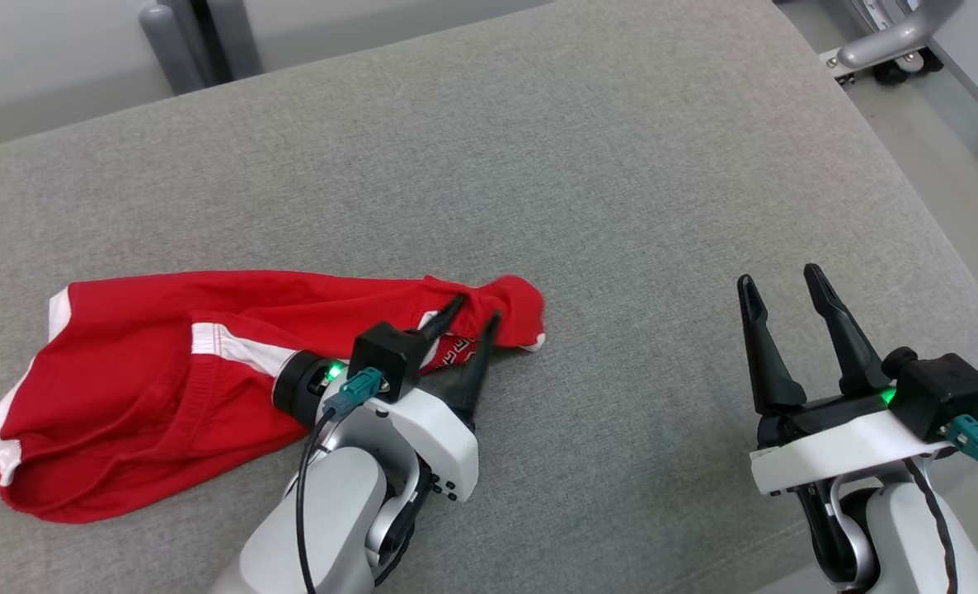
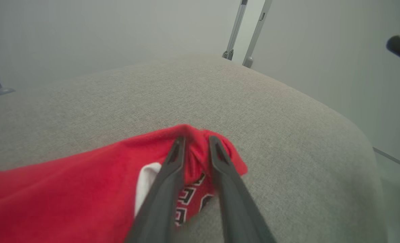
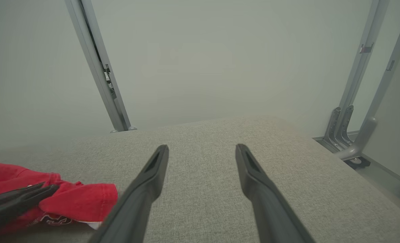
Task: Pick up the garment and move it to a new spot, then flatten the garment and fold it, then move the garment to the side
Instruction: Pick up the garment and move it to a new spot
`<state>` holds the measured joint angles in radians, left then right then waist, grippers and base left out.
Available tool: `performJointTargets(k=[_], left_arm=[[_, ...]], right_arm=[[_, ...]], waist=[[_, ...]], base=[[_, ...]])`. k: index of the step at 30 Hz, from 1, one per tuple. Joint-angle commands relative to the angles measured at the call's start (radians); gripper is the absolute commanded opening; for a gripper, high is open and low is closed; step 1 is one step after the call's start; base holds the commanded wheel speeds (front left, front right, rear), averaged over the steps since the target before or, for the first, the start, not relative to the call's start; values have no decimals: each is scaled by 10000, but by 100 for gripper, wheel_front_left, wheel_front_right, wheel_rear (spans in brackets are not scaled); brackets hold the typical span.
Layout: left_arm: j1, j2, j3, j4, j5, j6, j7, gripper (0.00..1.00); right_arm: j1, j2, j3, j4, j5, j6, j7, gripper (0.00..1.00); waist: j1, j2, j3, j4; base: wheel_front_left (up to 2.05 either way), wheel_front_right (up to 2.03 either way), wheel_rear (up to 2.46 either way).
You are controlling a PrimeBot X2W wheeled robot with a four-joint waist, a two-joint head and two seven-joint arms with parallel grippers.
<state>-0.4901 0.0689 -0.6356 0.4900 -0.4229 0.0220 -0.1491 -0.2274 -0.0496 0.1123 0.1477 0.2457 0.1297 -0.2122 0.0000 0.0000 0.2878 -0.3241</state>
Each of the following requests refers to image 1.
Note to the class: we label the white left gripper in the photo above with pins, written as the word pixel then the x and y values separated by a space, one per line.
pixel 423 437

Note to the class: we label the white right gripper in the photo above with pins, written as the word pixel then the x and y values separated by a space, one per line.
pixel 835 445

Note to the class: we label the red shorts with white stripes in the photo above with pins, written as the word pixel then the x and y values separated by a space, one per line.
pixel 126 371

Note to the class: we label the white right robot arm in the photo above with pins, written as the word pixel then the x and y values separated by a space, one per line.
pixel 909 536

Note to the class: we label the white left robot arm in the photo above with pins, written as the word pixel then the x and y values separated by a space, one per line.
pixel 332 520

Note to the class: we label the black caster wheel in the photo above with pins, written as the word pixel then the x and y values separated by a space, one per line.
pixel 897 70

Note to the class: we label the grey metal base leg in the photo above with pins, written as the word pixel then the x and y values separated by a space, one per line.
pixel 893 37

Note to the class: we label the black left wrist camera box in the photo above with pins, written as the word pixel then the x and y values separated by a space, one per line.
pixel 383 359

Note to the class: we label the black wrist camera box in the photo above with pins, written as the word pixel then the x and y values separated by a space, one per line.
pixel 947 392
pixel 383 359

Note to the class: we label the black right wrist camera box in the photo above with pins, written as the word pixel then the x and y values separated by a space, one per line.
pixel 947 392

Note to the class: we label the grey partition post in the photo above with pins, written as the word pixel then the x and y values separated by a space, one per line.
pixel 209 37

